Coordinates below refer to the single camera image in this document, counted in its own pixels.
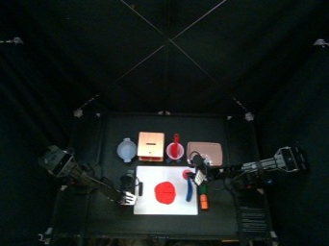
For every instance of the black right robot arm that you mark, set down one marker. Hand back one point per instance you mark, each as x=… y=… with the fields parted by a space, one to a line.
x=261 y=165

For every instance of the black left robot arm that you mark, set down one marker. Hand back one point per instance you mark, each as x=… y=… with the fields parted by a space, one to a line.
x=82 y=174

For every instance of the white cutting board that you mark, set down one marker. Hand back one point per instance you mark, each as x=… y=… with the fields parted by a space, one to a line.
x=147 y=205

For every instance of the orange salmon sushi toy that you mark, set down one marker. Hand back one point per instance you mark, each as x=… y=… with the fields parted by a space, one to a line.
x=204 y=201

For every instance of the green toy food piece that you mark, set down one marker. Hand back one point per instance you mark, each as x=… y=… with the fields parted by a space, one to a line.
x=202 y=189

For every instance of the pink rectangular tray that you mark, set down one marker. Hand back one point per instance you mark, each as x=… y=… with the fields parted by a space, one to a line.
x=208 y=152

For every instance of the red toy food slice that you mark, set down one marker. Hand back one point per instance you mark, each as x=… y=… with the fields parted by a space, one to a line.
x=165 y=192

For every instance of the red measuring cup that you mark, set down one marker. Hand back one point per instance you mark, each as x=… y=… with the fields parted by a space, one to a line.
x=176 y=150

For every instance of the black panel with white text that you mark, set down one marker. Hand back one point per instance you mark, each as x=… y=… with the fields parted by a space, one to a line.
x=253 y=221

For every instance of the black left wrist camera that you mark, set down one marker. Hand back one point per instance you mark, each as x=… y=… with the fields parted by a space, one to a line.
x=127 y=182

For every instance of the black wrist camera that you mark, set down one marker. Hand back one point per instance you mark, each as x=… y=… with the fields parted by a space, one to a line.
x=198 y=161
x=127 y=182

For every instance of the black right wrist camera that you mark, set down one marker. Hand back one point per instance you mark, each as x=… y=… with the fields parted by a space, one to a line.
x=198 y=161

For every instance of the silver frame corner bracket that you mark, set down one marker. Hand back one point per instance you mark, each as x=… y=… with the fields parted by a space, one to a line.
x=78 y=112
x=164 y=112
x=249 y=116
x=46 y=235
x=16 y=40
x=320 y=42

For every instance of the thin metal frame rod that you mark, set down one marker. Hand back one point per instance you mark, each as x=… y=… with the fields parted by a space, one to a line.
x=189 y=54
x=146 y=59

